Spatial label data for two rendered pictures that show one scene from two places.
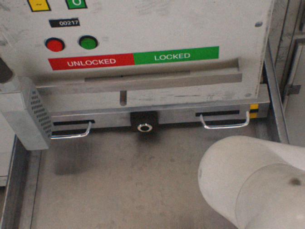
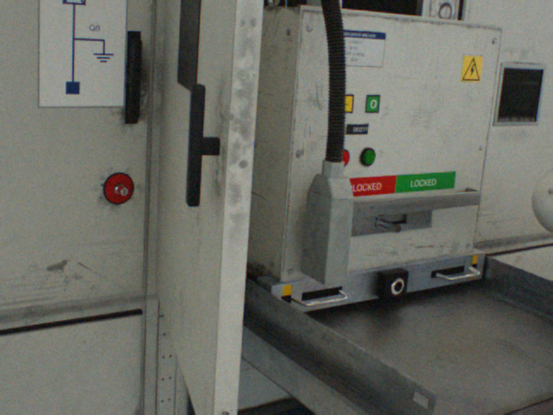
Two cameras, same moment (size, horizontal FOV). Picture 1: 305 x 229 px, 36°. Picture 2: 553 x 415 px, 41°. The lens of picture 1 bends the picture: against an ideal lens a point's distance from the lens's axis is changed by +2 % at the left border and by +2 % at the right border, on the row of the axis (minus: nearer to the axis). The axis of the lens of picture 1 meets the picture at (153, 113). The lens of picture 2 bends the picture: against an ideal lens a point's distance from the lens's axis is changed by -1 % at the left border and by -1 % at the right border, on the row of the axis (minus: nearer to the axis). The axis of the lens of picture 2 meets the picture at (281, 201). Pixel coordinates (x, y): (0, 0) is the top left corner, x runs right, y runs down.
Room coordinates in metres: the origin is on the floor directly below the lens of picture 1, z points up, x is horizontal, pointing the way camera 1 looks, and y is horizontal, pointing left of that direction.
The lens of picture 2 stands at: (-0.32, 1.09, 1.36)
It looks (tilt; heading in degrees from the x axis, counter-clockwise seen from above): 13 degrees down; 319
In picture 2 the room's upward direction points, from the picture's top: 4 degrees clockwise
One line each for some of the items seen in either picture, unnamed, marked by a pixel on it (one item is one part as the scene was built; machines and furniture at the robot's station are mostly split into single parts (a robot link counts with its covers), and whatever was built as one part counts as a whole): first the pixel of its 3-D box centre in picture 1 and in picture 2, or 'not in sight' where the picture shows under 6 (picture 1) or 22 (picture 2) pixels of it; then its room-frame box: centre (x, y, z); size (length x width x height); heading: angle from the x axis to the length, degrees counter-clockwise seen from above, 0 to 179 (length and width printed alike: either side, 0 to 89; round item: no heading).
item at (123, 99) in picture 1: (122, 89); (388, 220); (0.56, 0.05, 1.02); 0.06 x 0.02 x 0.04; 173
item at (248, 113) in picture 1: (224, 117); (457, 272); (0.53, -0.15, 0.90); 0.11 x 0.05 x 0.01; 83
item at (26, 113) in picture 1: (27, 110); (327, 226); (0.53, 0.24, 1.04); 0.08 x 0.05 x 0.17; 173
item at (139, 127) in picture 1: (144, 122); (393, 284); (0.55, 0.02, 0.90); 0.06 x 0.03 x 0.05; 83
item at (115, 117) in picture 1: (144, 108); (380, 277); (0.59, 0.02, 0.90); 0.54 x 0.05 x 0.06; 83
